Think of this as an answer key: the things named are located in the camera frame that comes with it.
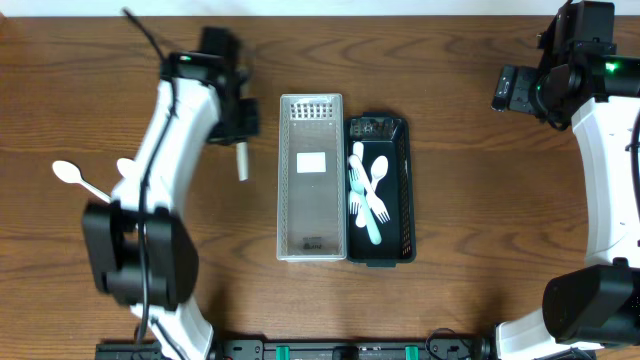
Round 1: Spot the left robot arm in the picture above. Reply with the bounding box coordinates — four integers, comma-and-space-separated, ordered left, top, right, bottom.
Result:
82, 52, 257, 359

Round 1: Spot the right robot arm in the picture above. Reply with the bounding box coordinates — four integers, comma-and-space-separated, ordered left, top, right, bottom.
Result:
492, 45, 639, 359

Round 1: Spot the white fork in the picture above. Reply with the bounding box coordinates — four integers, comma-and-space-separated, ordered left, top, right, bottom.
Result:
349, 141, 364, 216
349, 169, 382, 245
348, 155, 391, 223

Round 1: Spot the white spoon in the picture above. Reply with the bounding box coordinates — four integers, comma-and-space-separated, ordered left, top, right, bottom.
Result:
52, 160, 111, 203
116, 158, 138, 179
236, 142, 249, 182
354, 154, 390, 229

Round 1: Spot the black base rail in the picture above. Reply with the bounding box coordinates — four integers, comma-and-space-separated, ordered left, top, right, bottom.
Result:
94, 333, 497, 360

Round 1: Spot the dark green plastic basket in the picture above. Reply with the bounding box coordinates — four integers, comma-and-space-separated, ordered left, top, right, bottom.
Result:
344, 112, 417, 267

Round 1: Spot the clear plastic basket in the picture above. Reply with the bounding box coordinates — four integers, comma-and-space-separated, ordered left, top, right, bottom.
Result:
276, 93, 347, 262

